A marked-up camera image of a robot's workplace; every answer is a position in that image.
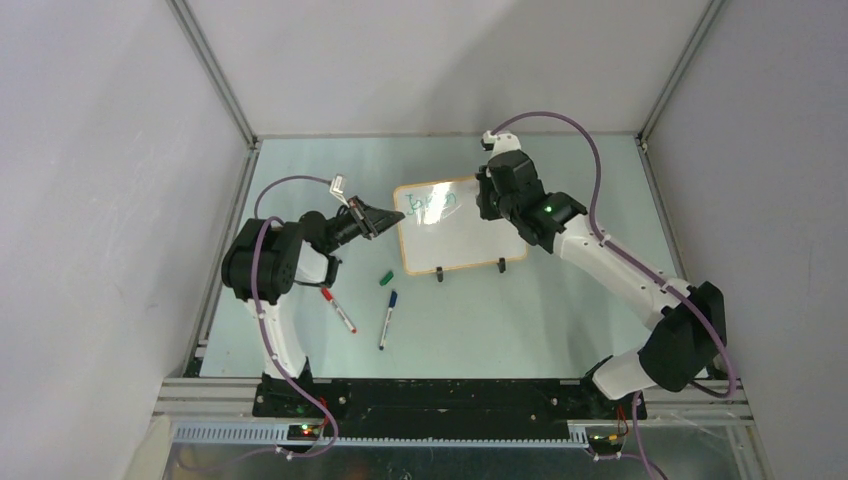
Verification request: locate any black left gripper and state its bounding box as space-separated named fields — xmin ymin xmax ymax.
xmin=323 ymin=195 xmax=403 ymax=254

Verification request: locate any green marker cap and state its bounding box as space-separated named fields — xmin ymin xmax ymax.
xmin=379 ymin=271 xmax=394 ymax=286

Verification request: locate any yellow framed whiteboard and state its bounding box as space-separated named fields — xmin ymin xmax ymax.
xmin=393 ymin=176 xmax=528 ymax=275

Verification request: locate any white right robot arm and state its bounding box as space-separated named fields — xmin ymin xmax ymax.
xmin=475 ymin=150 xmax=727 ymax=418

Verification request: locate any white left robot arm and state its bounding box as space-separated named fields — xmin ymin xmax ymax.
xmin=221 ymin=196 xmax=406 ymax=417

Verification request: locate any blue marker pen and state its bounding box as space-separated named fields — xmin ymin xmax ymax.
xmin=378 ymin=290 xmax=398 ymax=351

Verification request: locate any red marker pen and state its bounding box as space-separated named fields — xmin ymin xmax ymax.
xmin=320 ymin=287 xmax=358 ymax=334

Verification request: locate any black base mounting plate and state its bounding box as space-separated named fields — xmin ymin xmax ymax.
xmin=252 ymin=375 xmax=647 ymax=441

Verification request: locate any left controller circuit board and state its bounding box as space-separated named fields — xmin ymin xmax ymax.
xmin=286 ymin=423 xmax=323 ymax=442

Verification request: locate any controller circuit board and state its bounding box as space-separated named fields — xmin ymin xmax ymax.
xmin=587 ymin=434 xmax=626 ymax=457
xmin=286 ymin=423 xmax=323 ymax=442

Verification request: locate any right controller circuit board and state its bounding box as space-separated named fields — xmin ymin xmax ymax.
xmin=587 ymin=434 xmax=626 ymax=457

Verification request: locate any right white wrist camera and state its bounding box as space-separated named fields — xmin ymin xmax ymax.
xmin=481 ymin=131 xmax=522 ymax=159

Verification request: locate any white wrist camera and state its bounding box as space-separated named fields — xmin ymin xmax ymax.
xmin=329 ymin=174 xmax=350 ymax=208
xmin=481 ymin=131 xmax=522 ymax=159

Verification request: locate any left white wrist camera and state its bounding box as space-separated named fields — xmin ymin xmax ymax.
xmin=329 ymin=174 xmax=350 ymax=208

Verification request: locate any left aluminium frame post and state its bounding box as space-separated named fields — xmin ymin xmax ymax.
xmin=165 ymin=0 xmax=258 ymax=149

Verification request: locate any aluminium frame post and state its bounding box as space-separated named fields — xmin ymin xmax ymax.
xmin=165 ymin=0 xmax=258 ymax=149
xmin=636 ymin=0 xmax=727 ymax=145

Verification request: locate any right aluminium frame post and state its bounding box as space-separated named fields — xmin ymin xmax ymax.
xmin=636 ymin=0 xmax=727 ymax=145

